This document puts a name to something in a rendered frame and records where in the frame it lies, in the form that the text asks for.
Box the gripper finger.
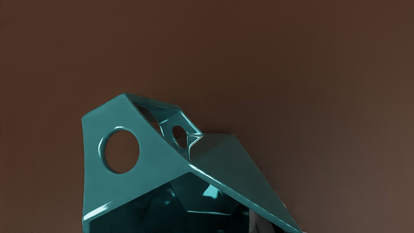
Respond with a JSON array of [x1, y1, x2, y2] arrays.
[[250, 210, 290, 233]]

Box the teal faceted mug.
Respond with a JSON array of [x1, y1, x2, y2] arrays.
[[81, 93, 303, 233]]

